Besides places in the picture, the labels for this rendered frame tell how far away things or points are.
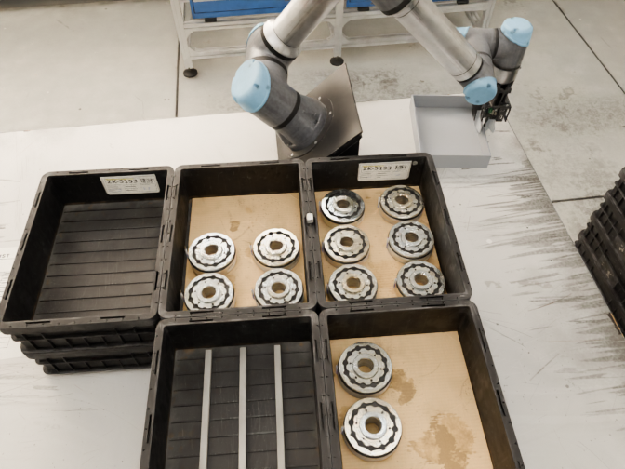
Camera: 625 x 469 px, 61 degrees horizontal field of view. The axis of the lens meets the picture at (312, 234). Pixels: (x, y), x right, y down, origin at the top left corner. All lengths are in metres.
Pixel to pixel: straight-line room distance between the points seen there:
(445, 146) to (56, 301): 1.12
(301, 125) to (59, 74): 2.19
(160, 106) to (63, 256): 1.76
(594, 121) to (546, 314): 1.88
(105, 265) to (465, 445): 0.83
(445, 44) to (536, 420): 0.82
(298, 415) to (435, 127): 1.02
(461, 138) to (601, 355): 0.73
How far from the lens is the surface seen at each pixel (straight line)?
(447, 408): 1.06
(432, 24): 1.21
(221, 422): 1.03
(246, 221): 1.25
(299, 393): 1.04
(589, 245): 2.14
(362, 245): 1.17
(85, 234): 1.33
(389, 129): 1.68
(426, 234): 1.21
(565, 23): 3.83
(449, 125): 1.72
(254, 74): 1.33
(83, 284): 1.25
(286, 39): 1.39
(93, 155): 1.70
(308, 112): 1.39
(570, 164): 2.82
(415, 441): 1.02
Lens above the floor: 1.80
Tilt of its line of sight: 53 degrees down
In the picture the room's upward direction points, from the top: straight up
